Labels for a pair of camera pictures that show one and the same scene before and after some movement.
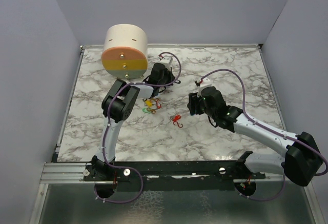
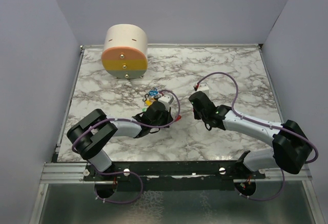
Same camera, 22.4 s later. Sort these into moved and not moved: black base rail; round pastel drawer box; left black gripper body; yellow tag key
Moved: left black gripper body
Not moved: round pastel drawer box; yellow tag key; black base rail
